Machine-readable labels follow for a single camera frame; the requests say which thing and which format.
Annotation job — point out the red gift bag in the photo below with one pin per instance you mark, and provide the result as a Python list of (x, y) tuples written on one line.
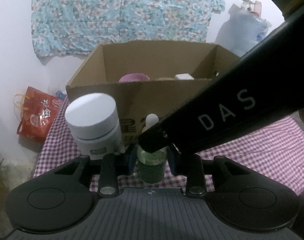
[(37, 113)]

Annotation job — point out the white supplement bottle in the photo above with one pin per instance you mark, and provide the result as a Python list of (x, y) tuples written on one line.
[(94, 124)]

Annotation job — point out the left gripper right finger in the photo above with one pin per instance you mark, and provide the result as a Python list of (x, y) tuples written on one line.
[(189, 166)]

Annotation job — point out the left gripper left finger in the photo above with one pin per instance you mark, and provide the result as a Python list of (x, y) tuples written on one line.
[(113, 166)]

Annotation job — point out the floral teal cloth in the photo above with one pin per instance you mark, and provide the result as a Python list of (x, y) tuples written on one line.
[(76, 27)]

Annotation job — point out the green dropper bottle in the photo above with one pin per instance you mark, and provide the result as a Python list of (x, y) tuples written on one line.
[(151, 165)]

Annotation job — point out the purple plastic lid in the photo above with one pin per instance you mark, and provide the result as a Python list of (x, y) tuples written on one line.
[(134, 77)]

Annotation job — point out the blue white item on floor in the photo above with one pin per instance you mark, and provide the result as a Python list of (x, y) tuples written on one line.
[(61, 95)]

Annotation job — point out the gold lid black jar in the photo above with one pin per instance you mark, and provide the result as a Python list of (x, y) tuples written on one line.
[(165, 79)]

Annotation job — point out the white charger plug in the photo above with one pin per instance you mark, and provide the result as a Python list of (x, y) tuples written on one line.
[(184, 76)]

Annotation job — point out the blue water jug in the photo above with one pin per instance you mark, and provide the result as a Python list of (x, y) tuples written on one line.
[(244, 29)]

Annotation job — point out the purple checkered tablecloth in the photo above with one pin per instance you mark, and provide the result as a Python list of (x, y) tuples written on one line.
[(275, 151)]

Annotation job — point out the brown cardboard box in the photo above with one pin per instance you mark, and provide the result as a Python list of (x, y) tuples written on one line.
[(101, 71)]

